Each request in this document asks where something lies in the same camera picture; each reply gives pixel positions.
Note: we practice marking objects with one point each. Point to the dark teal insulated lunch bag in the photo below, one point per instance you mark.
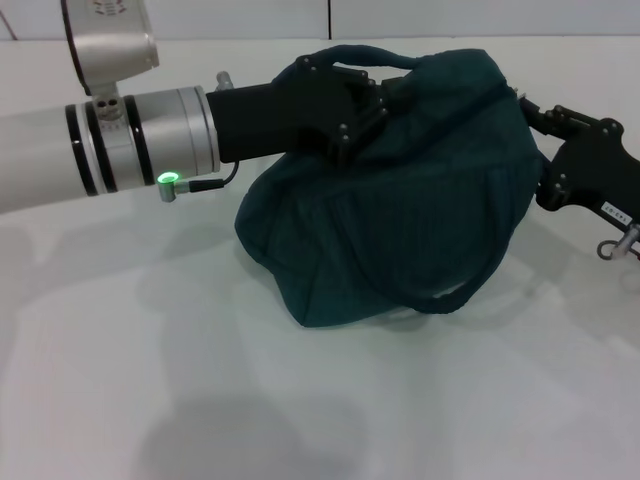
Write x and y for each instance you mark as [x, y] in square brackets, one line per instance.
[400, 200]

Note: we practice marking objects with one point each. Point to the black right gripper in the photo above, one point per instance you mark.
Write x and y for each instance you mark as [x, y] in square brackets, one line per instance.
[600, 175]

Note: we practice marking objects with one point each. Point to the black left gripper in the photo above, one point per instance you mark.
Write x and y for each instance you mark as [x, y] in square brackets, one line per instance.
[285, 115]

